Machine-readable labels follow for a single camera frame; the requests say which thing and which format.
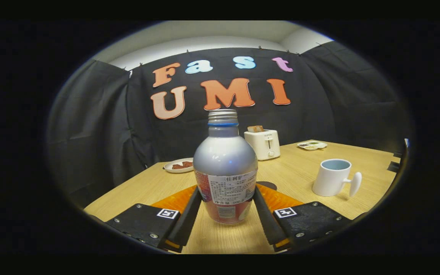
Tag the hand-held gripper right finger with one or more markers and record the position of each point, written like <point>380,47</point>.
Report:
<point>267,223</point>

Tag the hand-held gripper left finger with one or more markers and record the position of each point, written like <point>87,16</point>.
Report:
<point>187,223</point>

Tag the dark round coaster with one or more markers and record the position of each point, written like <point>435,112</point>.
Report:
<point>269,185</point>

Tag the silver juice bottle red label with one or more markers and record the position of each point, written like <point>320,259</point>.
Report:
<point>225,156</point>

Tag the brown meat piece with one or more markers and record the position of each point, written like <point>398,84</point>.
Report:
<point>187,164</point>
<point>177,166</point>

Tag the white round plate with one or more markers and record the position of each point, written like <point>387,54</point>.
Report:
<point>168,167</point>

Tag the wooden table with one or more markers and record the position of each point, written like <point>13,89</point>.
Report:
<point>300,172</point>

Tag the white toaster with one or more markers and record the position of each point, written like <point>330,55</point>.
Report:
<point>264,145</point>

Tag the white divided snack tray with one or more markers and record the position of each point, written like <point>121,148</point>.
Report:
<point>311,145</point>

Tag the toast slice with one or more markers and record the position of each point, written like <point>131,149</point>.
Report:
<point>256,128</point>

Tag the black backdrop cloth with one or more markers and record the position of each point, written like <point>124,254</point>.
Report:
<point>97,122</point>

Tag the black table clamp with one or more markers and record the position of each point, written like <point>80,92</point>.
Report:
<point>393,167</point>

